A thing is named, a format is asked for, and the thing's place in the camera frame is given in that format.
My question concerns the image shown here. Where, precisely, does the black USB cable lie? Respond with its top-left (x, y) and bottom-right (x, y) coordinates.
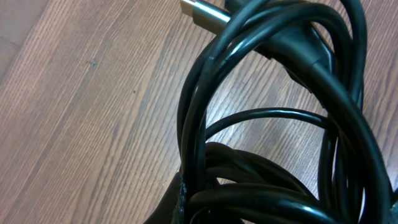
top-left (176, 0), bottom-right (398, 224)

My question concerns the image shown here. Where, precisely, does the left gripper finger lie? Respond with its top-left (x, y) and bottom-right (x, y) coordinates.
top-left (144, 172), bottom-right (187, 224)

